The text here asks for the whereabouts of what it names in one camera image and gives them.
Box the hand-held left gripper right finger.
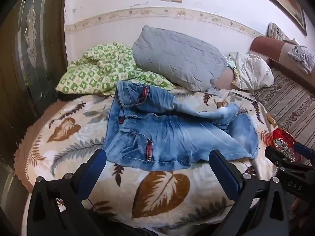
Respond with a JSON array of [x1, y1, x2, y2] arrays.
[[209, 149, 289, 236]]

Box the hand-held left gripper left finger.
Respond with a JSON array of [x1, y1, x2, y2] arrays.
[[27, 149, 107, 236]]

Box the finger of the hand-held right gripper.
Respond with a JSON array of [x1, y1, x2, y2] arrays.
[[292, 143, 315, 170], [265, 146, 286, 169]]

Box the blue denim pants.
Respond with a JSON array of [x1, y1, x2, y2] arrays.
[[102, 81, 259, 172]]

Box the red glass dish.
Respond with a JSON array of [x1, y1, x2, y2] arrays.
[[272, 128, 302, 163]]

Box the striped mattress sheet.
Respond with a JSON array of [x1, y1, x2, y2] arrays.
[[247, 36, 315, 165]]

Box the thin black stick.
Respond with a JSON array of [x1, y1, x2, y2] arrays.
[[233, 91, 253, 102]]

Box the leaf print blanket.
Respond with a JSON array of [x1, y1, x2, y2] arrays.
[[13, 88, 278, 229]]

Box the white crumpled cloth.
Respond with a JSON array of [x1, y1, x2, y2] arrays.
[[229, 52, 275, 90]]

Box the pink pillow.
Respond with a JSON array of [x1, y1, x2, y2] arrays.
[[213, 67, 240, 90]]

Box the grey crumpled cloth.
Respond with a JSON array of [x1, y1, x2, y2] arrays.
[[288, 45, 315, 74]]

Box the green patterned quilt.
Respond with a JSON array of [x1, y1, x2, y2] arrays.
[[55, 42, 176, 96]]

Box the striped cushion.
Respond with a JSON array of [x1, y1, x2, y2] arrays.
[[268, 23, 291, 41]]

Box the grey pillow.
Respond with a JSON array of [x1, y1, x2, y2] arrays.
[[132, 25, 228, 92]]

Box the dark wooden door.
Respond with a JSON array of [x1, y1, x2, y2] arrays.
[[0, 0, 68, 158]]

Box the large framed wall picture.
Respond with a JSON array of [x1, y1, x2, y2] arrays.
[[236, 0, 307, 37]]

